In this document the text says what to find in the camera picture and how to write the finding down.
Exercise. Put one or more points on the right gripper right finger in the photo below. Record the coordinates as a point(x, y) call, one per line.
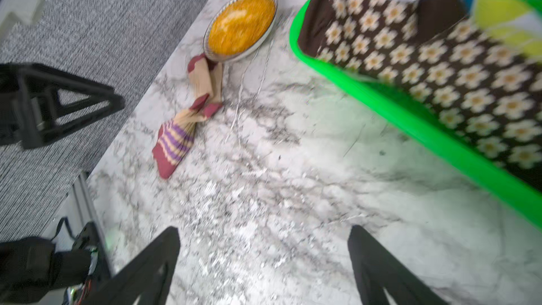
point(380, 276)

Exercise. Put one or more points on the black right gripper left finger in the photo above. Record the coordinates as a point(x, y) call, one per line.
point(147, 278)

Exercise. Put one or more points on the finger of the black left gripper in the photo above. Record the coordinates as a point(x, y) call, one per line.
point(40, 105)

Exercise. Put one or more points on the pink tan striped sock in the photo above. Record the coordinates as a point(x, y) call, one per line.
point(176, 137)

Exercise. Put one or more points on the dark floral sock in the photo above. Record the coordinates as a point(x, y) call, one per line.
point(484, 91)

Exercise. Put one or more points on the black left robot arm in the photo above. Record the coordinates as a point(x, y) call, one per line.
point(32, 267)

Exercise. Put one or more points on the green plastic basket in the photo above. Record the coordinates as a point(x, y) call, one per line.
point(512, 22)

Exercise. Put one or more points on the patterned bowl with orange food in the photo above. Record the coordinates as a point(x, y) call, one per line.
point(238, 29)

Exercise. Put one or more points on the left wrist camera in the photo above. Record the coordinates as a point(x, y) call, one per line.
point(25, 12)

